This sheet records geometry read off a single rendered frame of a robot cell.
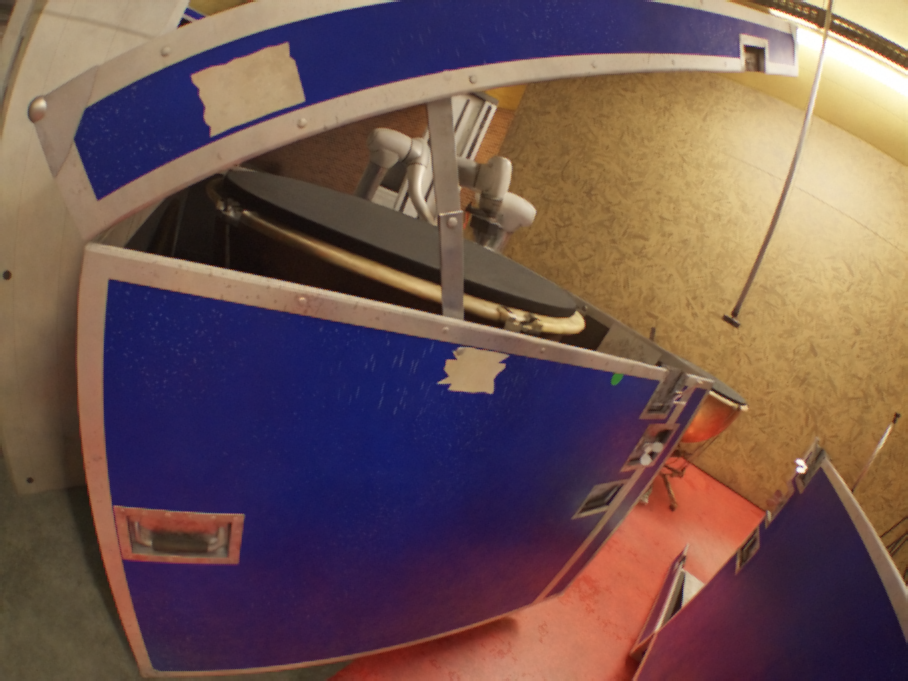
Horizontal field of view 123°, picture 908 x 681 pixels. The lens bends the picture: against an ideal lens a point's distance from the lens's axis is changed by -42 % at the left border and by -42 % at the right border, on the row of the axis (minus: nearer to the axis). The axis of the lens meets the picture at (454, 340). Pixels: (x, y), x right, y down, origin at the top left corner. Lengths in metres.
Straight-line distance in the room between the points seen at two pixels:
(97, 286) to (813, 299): 3.87
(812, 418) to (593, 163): 2.94
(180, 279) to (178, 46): 0.18
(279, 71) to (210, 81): 0.05
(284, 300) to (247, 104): 0.16
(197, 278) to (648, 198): 3.71
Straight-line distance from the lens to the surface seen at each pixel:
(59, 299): 1.13
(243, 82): 0.33
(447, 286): 0.43
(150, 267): 0.35
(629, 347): 1.21
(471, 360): 0.47
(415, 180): 2.06
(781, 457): 3.91
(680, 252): 3.73
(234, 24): 0.34
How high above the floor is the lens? 1.07
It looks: 17 degrees down
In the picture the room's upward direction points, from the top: 24 degrees clockwise
